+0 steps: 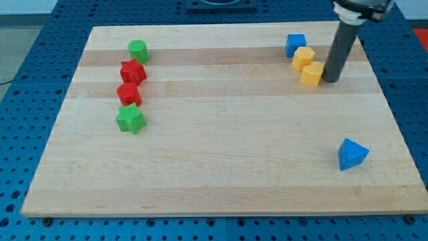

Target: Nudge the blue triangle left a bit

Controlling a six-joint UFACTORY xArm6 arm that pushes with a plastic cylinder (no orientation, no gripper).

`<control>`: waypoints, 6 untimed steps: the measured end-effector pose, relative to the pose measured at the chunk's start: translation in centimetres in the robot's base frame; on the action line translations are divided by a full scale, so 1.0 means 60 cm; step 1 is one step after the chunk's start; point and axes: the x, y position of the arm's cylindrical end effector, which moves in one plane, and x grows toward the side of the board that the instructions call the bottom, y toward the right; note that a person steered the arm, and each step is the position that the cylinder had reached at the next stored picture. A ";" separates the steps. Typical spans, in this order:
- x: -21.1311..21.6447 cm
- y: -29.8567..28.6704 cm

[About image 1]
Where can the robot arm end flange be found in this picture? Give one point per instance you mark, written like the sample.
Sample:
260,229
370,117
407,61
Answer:
356,12

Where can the blue triangle block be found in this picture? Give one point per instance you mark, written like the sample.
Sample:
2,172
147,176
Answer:
351,154

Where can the wooden board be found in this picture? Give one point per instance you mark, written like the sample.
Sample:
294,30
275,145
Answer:
230,131

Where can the green star block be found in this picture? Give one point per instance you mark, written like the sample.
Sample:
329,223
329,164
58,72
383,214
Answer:
130,119

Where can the red cylinder block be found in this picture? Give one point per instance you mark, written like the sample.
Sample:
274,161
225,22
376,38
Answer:
128,94

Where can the red star block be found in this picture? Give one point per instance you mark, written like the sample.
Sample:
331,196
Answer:
132,72

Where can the green cylinder block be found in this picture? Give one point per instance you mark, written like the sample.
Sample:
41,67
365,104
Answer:
138,50

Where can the yellow heart block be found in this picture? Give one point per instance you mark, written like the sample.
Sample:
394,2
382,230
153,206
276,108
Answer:
311,74

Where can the yellow hexagon block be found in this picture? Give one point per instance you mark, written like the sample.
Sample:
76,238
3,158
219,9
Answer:
303,56

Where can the blue cube block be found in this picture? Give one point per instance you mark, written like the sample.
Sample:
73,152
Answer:
293,42

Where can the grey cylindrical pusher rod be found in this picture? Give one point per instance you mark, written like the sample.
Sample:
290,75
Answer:
340,49

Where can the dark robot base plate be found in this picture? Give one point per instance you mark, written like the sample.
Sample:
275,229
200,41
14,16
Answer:
220,5

